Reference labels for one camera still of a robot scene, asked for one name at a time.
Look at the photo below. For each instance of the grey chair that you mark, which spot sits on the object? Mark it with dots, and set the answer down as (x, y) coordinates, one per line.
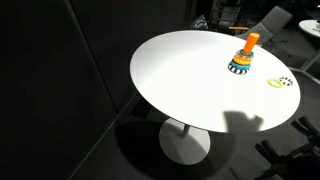
(273, 20)

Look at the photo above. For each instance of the small white round table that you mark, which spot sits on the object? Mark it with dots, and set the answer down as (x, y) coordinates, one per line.
(311, 26)

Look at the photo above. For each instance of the white table pedestal base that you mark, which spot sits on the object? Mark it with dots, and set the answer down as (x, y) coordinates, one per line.
(186, 146)

